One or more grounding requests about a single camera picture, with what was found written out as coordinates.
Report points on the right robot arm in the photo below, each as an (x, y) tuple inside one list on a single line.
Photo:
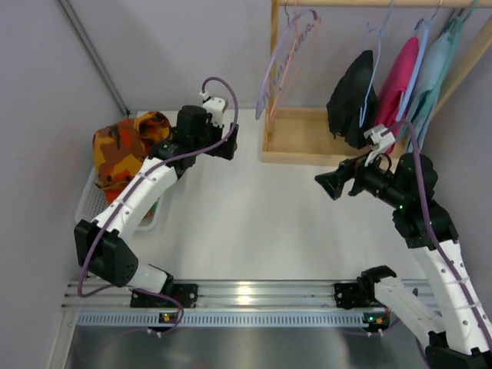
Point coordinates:
[(458, 333)]

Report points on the blue hanger with black trousers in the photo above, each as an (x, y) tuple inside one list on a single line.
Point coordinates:
[(379, 33)]

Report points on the lilac plastic hanger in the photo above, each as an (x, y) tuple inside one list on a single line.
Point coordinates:
[(292, 37)]

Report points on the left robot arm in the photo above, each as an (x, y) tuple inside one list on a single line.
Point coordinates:
[(102, 244)]

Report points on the wooden clothes rack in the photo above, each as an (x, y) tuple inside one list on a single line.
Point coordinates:
[(299, 136)]

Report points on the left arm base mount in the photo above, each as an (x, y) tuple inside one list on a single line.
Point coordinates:
[(185, 293)]

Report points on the light blue trousers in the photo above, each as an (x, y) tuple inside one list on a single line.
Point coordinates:
[(424, 96)]

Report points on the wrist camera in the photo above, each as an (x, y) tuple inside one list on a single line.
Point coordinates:
[(216, 106), (380, 139)]

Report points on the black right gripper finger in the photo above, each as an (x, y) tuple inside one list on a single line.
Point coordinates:
[(334, 187), (341, 172)]

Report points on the blue hanger with pink trousers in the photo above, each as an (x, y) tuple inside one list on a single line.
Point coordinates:
[(425, 24)]

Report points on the teal plastic hanger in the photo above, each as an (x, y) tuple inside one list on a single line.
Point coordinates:
[(454, 27)]

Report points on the pink trousers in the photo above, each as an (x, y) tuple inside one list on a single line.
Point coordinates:
[(395, 86)]

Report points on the black trousers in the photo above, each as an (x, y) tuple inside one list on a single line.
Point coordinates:
[(347, 99)]

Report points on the aluminium rail frame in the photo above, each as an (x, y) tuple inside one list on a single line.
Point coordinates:
[(220, 296)]

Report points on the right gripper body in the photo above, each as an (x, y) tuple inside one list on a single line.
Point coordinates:
[(354, 179)]

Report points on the orange camouflage trousers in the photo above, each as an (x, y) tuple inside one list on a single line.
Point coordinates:
[(120, 149)]

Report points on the pink plastic hanger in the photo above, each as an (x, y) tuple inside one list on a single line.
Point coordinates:
[(298, 61)]

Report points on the white plastic basket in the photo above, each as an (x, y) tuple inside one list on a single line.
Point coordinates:
[(93, 201)]

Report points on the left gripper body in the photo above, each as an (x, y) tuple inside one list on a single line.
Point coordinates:
[(227, 142)]

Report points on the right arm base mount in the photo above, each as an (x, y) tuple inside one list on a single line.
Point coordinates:
[(352, 295)]

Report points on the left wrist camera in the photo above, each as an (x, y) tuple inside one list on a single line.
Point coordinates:
[(216, 106)]

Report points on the grey slotted cable duct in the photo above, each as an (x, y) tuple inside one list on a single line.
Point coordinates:
[(233, 319)]

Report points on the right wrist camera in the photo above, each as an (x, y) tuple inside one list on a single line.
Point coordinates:
[(380, 139)]

